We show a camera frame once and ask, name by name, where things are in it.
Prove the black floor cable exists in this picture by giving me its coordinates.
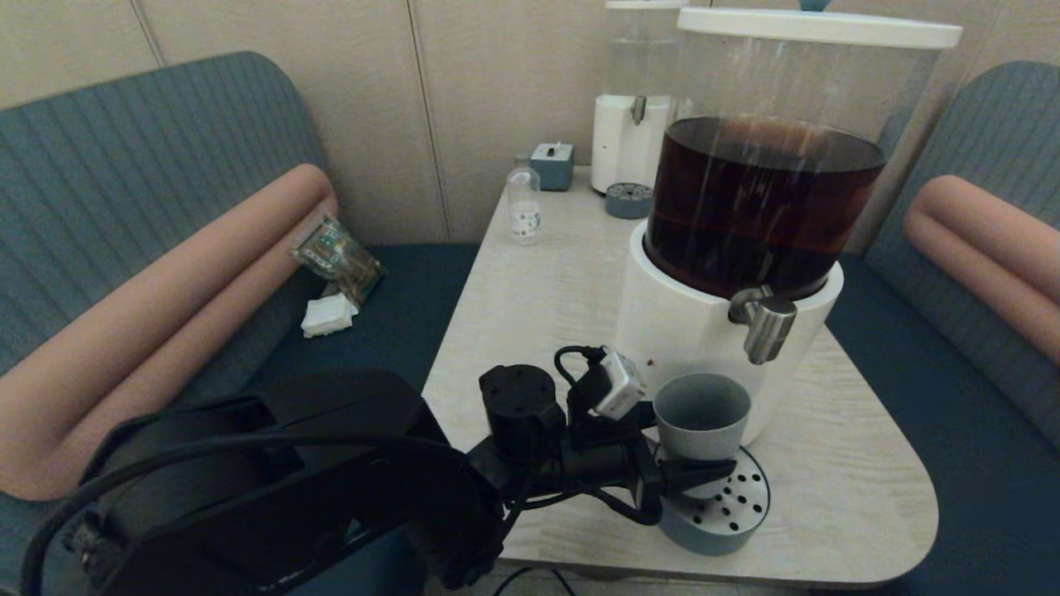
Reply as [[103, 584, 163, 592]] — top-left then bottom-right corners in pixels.
[[494, 566, 575, 596]]

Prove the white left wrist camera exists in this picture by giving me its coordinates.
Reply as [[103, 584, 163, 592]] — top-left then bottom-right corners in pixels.
[[592, 348, 650, 421]]

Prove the small blue-grey drip tray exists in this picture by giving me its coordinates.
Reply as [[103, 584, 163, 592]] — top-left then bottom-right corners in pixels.
[[605, 182, 656, 220]]

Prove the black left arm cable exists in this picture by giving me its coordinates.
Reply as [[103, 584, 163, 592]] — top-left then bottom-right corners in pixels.
[[21, 344, 611, 596]]

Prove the blue-grey tissue box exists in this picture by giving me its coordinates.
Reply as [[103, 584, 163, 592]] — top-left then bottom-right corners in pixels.
[[530, 142, 576, 192]]

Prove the large blue-grey drip tray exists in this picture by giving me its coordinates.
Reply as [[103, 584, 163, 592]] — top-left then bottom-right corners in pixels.
[[657, 447, 772, 557]]

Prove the clear snack bag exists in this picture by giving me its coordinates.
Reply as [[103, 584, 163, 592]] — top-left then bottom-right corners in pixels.
[[290, 214, 385, 310]]

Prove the small clear water dispenser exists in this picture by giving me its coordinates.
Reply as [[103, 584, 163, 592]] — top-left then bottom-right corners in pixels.
[[591, 0, 690, 198]]

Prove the large dispenser with dark tea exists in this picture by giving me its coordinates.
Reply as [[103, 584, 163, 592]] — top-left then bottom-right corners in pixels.
[[609, 0, 964, 449]]

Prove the white folded napkin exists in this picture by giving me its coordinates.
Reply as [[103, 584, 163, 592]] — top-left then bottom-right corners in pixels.
[[301, 291, 360, 339]]

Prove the teal upholstered bench seat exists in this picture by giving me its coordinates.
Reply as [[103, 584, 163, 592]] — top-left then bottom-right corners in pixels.
[[0, 51, 483, 596], [816, 60, 1060, 596]]

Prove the pink cylindrical bolster cushion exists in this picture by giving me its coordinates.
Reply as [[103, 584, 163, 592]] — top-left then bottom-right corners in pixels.
[[903, 174, 1060, 370], [0, 163, 340, 502]]

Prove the grey plastic cup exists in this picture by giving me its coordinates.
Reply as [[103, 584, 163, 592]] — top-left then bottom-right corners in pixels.
[[653, 372, 754, 463]]

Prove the small clear plastic bottle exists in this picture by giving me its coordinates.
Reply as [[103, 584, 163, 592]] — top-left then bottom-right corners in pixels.
[[507, 156, 543, 246]]

